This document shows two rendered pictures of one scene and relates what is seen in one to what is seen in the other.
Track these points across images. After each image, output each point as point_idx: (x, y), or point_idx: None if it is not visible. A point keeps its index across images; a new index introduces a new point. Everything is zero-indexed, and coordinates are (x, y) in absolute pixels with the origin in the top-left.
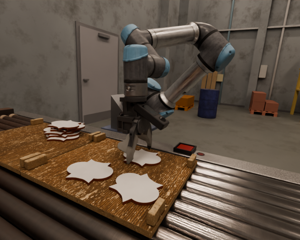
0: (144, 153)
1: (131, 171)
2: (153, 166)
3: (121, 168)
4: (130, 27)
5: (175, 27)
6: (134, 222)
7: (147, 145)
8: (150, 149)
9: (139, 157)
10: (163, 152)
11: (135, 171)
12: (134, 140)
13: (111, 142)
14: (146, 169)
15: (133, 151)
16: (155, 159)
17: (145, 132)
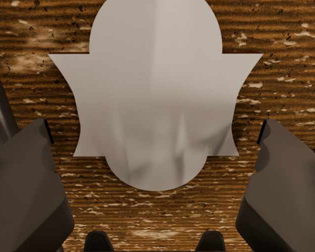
0: (117, 119)
1: (305, 80)
2: (208, 2)
3: (290, 127)
4: None
5: None
6: None
7: (50, 140)
8: (22, 123)
9: (174, 116)
10: None
11: (294, 63)
12: None
13: None
14: (258, 24)
15: (290, 144)
16: (142, 20)
17: (46, 236)
